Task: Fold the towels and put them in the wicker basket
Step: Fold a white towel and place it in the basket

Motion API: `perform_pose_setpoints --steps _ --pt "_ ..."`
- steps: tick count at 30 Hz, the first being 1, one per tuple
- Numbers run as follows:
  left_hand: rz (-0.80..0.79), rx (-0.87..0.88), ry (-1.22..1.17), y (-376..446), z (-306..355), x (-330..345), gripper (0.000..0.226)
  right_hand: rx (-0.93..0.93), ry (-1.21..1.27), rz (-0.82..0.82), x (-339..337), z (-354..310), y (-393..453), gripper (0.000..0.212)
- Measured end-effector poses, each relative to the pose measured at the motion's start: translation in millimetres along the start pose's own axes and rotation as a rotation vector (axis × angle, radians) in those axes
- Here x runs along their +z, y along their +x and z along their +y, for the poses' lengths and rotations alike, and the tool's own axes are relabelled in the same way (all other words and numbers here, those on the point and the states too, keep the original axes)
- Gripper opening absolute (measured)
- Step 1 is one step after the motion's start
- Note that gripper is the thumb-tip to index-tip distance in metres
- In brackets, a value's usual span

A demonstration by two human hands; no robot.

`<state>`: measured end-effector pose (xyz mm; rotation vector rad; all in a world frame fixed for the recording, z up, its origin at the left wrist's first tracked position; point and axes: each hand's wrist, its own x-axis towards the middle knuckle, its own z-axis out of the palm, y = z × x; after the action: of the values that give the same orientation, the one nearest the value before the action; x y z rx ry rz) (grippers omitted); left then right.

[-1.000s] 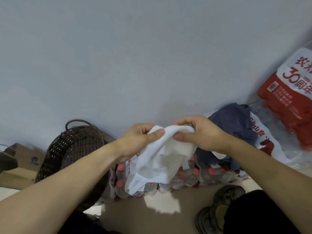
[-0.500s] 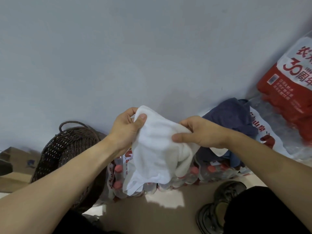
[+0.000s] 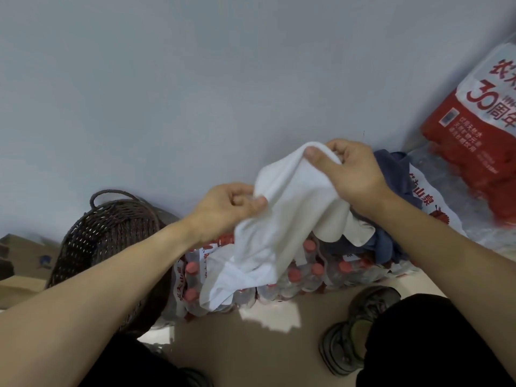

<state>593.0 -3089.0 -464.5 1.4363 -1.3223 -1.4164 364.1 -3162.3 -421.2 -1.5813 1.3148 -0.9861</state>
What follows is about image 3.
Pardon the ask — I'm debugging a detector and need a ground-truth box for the person's left hand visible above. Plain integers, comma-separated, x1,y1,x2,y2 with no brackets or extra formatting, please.
188,182,269,247

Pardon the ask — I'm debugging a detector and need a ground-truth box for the person's right hand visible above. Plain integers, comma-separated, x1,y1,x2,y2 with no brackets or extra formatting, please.
303,139,395,217

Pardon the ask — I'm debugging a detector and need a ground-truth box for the cream towel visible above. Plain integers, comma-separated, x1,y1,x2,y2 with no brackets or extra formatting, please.
312,201,376,247

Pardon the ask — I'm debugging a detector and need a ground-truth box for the white towel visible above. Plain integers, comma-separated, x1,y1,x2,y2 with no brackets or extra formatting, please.
199,141,352,312

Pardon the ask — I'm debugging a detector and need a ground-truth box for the dark brown wicker basket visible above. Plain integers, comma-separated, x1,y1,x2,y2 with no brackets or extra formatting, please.
45,190,175,336

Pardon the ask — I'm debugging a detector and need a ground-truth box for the person's left forearm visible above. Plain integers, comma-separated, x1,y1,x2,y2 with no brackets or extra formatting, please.
0,219,202,387

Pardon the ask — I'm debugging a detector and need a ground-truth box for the person's right forearm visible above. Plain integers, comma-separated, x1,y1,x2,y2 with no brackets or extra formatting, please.
369,189,516,356

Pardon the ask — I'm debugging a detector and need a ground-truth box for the person's right grey shoe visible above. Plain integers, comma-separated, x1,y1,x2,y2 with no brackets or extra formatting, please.
318,285,402,377

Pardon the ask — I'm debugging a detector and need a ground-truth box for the person's grey shoe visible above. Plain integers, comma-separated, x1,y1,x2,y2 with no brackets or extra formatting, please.
318,285,402,377
179,366,214,387

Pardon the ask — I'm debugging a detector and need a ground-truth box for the person's left grey shoe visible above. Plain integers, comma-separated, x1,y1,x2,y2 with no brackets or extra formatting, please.
179,366,214,387

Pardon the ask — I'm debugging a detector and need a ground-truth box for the brown paper bag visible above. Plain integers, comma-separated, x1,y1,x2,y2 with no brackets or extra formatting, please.
0,233,61,310

